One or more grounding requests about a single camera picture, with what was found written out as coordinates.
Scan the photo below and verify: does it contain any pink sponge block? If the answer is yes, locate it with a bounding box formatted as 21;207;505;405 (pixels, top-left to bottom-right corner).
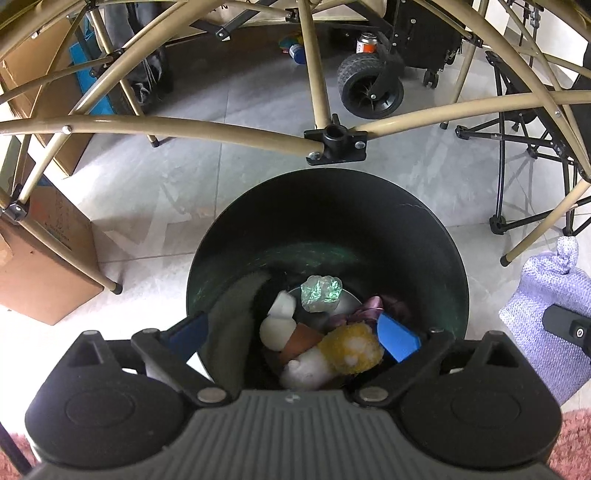
279;322;324;366

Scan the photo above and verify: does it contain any black wagon wheel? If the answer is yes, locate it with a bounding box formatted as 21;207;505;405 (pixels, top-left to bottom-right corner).
337;52;406;116

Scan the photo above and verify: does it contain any large brown cardboard box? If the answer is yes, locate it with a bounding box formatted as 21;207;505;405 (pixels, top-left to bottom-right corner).
0;17;94;177

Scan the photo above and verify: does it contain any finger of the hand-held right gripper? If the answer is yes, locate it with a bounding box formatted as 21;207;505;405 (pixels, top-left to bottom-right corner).
542;305;591;359

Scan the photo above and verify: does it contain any yellow and white plush toy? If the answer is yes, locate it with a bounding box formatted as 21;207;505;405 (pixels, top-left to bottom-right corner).
279;322;385;391

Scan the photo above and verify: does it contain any cardboard box with liner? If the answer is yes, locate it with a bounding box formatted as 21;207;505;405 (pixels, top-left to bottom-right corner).
0;185;105;326

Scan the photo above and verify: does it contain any white foam cylinder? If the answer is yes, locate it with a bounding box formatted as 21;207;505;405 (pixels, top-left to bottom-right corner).
259;291;297;352

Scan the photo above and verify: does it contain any iridescent plastic wrap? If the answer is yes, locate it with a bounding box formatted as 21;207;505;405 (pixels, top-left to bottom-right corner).
300;275;344;314

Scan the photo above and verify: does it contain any dark green trash bin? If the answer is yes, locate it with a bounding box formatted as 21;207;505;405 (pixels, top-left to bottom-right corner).
185;168;472;394

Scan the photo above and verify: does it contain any blue box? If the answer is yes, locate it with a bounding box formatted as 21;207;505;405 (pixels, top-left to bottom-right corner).
68;13;117;116

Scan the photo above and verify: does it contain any pink satin ribbon bow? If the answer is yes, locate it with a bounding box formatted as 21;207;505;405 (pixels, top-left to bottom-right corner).
328;295;385;331

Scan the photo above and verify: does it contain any pink rug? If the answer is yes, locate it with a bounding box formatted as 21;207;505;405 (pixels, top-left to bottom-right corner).
558;408;591;480

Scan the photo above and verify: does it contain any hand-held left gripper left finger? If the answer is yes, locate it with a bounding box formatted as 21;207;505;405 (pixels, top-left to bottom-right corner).
68;312;232;409

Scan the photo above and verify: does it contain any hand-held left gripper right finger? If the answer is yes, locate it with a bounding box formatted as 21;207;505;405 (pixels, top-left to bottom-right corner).
353;313;526;409

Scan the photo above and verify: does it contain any black folding chair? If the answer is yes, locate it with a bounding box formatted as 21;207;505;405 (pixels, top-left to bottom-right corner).
454;46;591;236

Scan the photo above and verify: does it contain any purple knitted cloth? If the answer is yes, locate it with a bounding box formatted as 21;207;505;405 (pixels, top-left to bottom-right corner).
498;236;591;407

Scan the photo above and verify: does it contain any tan metal table frame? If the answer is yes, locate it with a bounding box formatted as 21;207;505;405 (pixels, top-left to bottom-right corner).
0;0;591;296

